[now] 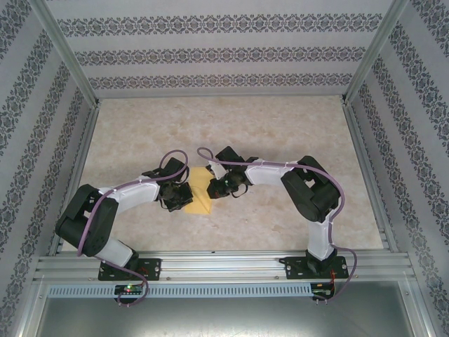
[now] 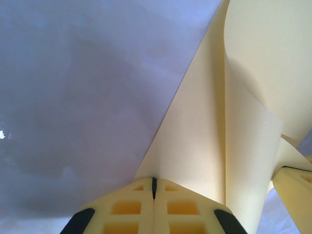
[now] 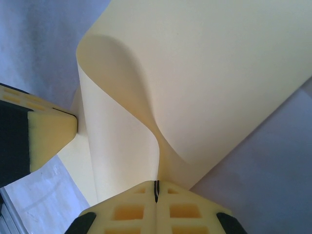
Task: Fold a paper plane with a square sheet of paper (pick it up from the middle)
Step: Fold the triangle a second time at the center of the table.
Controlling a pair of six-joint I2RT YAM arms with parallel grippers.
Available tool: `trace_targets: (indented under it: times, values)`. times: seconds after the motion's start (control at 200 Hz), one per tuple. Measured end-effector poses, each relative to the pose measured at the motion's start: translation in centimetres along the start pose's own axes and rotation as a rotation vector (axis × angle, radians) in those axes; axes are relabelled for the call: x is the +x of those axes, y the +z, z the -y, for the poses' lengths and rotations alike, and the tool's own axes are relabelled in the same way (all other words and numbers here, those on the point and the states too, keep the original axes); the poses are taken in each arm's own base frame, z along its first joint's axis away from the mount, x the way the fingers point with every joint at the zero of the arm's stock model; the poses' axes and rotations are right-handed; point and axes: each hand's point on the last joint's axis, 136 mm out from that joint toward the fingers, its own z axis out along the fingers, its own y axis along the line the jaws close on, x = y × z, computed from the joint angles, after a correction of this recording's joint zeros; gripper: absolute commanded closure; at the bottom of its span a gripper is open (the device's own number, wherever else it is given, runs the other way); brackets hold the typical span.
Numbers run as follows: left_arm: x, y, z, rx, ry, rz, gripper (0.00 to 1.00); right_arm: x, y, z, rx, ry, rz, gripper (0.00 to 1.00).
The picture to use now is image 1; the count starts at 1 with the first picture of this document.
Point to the yellow paper sheet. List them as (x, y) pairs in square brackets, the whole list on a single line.
[(200, 189)]

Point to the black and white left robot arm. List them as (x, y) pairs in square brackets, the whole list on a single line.
[(137, 194)]

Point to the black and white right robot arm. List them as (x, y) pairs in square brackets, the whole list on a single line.
[(270, 173)]

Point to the grey sheet metal panel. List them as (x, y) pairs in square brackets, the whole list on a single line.
[(224, 319)]

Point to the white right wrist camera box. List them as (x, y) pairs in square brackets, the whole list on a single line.
[(218, 171)]

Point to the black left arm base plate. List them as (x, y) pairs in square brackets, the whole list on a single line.
[(151, 268)]

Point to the long aluminium mounting rail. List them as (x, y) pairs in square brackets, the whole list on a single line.
[(224, 267)]

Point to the aluminium table side rail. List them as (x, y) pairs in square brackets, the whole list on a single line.
[(368, 168), (79, 165)]

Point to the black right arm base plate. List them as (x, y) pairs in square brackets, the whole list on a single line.
[(296, 268)]

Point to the aluminium frame post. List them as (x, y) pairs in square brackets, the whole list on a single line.
[(70, 59), (375, 52)]

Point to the short aluminium frame bar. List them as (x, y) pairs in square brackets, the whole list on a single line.
[(29, 312), (419, 312)]

